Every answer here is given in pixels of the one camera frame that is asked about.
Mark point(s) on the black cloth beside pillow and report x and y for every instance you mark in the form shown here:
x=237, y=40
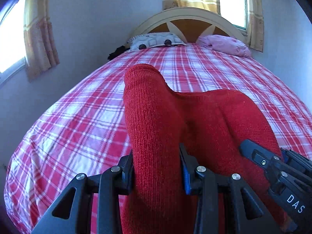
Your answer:
x=120, y=50

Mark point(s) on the pink pillow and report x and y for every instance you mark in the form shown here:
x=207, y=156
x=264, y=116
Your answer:
x=225, y=44

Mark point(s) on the headboard window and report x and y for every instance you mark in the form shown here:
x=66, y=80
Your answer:
x=235, y=11

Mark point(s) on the beige curtain right of headboard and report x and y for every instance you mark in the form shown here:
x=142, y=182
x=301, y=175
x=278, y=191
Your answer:
x=255, y=25

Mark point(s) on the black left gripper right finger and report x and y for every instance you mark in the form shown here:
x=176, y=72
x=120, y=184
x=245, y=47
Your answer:
x=225, y=204

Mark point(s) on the red plaid bed sheet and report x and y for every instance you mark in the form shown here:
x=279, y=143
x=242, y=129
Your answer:
x=85, y=131

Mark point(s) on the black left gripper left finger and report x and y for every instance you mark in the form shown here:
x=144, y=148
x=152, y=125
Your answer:
x=90, y=199

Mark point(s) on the beige side window curtain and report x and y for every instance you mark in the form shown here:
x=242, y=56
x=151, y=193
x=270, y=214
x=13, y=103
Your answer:
x=40, y=48

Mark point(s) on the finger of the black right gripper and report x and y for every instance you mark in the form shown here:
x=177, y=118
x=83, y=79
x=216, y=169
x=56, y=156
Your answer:
x=296, y=161
x=290, y=188

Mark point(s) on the side window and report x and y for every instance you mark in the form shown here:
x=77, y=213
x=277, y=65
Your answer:
x=12, y=41

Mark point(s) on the red knitted sweater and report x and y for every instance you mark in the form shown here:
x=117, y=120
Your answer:
x=211, y=125

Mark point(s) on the cream wooden headboard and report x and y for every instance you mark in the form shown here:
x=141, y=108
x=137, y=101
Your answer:
x=189, y=23

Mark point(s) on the white patterned pillow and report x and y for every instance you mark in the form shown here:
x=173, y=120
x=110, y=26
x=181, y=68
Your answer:
x=154, y=40

